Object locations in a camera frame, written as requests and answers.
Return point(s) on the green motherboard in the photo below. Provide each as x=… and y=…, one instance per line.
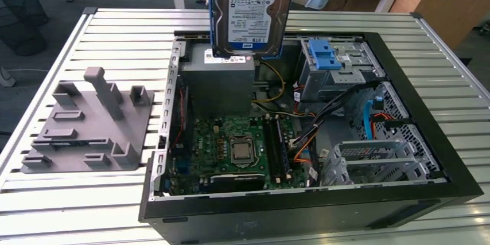
x=208, y=141

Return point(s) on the blue drive latch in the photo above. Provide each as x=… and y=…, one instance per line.
x=324, y=55

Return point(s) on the black RAM slot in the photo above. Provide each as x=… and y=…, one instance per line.
x=270, y=147

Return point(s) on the black PC case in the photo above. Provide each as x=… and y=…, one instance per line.
x=268, y=216

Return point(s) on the black mesh bin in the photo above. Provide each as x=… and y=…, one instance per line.
x=23, y=21

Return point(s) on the grey power supply unit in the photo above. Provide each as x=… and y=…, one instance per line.
x=214, y=90

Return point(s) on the CPU socket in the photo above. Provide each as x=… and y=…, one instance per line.
x=244, y=137

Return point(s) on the grey parts rack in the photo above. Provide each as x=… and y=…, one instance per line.
x=99, y=130

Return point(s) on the hard disk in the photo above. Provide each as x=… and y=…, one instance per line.
x=249, y=12

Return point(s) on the black graphics card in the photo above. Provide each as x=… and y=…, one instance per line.
x=236, y=183

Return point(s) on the RAM stick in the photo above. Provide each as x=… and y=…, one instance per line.
x=282, y=153

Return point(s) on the grey chair foot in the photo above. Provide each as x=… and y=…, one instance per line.
x=6, y=80

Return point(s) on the silver CPU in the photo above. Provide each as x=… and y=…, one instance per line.
x=241, y=151

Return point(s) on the metal optical drive cage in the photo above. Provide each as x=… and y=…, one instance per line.
x=345, y=78

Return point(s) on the metal disk bay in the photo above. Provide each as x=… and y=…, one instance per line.
x=376, y=161

